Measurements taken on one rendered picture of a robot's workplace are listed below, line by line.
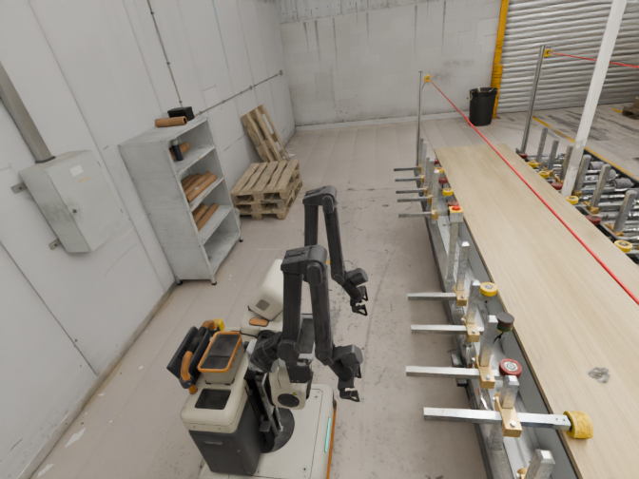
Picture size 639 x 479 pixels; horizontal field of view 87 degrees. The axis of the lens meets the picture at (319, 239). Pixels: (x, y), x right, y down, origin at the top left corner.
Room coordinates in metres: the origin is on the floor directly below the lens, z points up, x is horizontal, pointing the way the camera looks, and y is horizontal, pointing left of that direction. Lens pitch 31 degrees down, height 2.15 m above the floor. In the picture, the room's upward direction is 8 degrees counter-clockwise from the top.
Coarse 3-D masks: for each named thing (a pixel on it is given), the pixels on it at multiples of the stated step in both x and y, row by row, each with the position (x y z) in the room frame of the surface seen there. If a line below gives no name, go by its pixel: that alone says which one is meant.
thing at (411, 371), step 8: (408, 368) 0.94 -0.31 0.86; (416, 368) 0.94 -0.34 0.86; (424, 368) 0.93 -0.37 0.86; (432, 368) 0.93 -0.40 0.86; (440, 368) 0.92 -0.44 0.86; (448, 368) 0.92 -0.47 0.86; (456, 368) 0.91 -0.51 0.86; (424, 376) 0.91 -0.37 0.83; (432, 376) 0.91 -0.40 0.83; (440, 376) 0.90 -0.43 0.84; (448, 376) 0.89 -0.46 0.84; (456, 376) 0.88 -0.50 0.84; (464, 376) 0.88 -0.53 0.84; (472, 376) 0.87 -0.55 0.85; (496, 376) 0.85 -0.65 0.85; (504, 376) 0.84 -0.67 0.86
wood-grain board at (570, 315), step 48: (480, 144) 3.56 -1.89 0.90; (480, 192) 2.43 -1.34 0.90; (528, 192) 2.32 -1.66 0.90; (480, 240) 1.76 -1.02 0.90; (528, 240) 1.69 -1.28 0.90; (576, 240) 1.62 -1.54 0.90; (528, 288) 1.28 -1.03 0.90; (576, 288) 1.24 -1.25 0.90; (528, 336) 0.99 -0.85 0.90; (576, 336) 0.95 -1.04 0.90; (624, 336) 0.92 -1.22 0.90; (576, 384) 0.74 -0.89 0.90; (624, 384) 0.72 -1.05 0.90; (624, 432) 0.56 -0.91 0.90
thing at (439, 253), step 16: (416, 176) 3.42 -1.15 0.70; (432, 224) 2.36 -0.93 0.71; (432, 240) 2.14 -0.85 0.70; (448, 288) 1.59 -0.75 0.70; (448, 304) 1.45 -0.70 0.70; (464, 352) 1.11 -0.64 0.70; (464, 368) 1.02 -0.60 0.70; (480, 400) 0.85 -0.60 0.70; (480, 432) 0.72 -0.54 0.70; (480, 448) 0.69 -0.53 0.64; (496, 448) 0.65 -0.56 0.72; (496, 464) 0.60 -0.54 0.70
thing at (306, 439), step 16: (320, 400) 1.23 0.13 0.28; (288, 416) 1.17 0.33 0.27; (304, 416) 1.15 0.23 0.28; (320, 416) 1.13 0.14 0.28; (288, 432) 1.07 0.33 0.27; (304, 432) 1.06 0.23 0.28; (320, 432) 1.04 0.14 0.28; (288, 448) 0.99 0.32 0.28; (304, 448) 0.98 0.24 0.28; (320, 448) 0.97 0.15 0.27; (272, 464) 0.92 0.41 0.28; (288, 464) 0.91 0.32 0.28; (304, 464) 0.90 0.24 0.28; (320, 464) 0.89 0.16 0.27
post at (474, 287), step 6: (474, 282) 1.15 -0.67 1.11; (474, 288) 1.14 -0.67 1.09; (474, 294) 1.14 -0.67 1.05; (468, 300) 1.17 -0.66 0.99; (474, 300) 1.14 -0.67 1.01; (468, 306) 1.16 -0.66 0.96; (474, 306) 1.14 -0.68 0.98; (468, 312) 1.15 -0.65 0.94; (474, 312) 1.14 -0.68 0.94; (468, 318) 1.14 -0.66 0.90; (474, 318) 1.14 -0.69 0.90; (468, 342) 1.14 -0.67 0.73
